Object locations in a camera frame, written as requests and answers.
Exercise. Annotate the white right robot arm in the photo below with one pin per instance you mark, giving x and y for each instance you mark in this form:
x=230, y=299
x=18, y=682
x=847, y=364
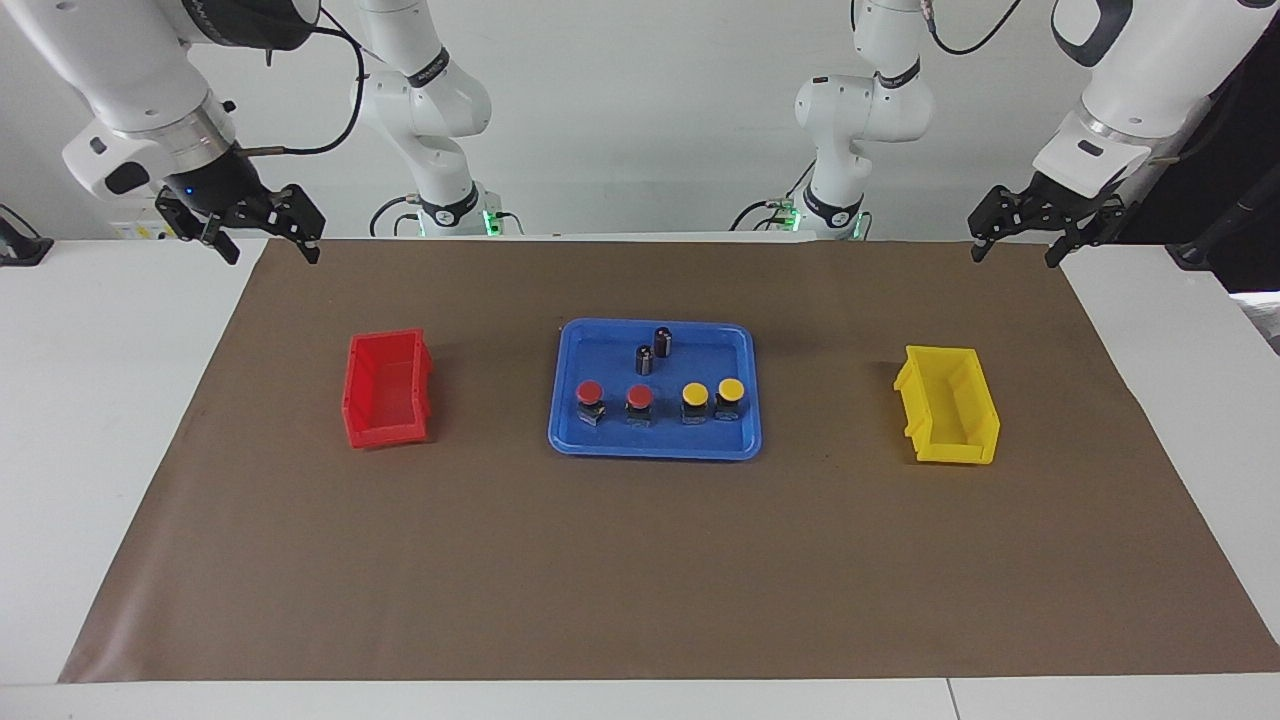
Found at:
x=120, y=60

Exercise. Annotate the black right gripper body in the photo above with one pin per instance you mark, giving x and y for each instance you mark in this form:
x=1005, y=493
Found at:
x=215, y=185

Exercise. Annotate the black clamp mount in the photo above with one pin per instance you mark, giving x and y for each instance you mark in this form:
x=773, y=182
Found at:
x=25, y=250

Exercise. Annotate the red plastic bin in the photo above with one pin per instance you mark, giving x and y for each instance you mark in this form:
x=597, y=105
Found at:
x=385, y=400

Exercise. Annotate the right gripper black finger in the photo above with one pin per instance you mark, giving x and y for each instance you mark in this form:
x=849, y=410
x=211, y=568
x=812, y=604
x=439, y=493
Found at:
x=300, y=215
x=215, y=240

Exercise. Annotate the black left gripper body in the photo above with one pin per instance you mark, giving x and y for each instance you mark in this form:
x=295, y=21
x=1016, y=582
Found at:
x=1060, y=200

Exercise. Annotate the black cylindrical capacitor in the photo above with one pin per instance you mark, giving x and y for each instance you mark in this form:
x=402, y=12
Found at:
x=663, y=342
x=644, y=360

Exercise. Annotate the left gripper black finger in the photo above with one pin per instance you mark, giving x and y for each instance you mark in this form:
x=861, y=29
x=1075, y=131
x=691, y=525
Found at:
x=1095, y=225
x=995, y=210

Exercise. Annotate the brown table mat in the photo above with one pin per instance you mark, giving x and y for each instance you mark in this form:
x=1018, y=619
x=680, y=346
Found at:
x=640, y=560

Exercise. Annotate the yellow push button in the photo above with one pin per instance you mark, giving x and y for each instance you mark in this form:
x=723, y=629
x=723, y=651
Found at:
x=694, y=394
x=731, y=388

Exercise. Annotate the white crumpled sheet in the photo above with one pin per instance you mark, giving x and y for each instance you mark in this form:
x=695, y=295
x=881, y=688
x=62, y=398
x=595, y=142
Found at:
x=1265, y=315

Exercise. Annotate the yellow plastic bin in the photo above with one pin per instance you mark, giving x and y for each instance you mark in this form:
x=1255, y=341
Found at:
x=950, y=410

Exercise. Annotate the black tripod stand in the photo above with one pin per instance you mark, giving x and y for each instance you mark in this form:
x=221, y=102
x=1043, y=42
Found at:
x=1215, y=235

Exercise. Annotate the blue plastic tray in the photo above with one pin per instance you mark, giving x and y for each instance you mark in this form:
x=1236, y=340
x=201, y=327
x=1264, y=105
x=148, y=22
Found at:
x=600, y=437

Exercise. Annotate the white power strip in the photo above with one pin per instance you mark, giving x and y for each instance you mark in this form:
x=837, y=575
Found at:
x=135, y=230

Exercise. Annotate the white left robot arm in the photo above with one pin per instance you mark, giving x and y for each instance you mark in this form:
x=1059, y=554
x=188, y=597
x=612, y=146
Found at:
x=1140, y=90

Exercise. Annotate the dark background panel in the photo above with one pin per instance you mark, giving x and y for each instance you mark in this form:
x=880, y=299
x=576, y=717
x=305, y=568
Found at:
x=1250, y=150

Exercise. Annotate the red push button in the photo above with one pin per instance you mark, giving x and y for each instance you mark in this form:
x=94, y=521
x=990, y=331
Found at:
x=639, y=397
x=589, y=392

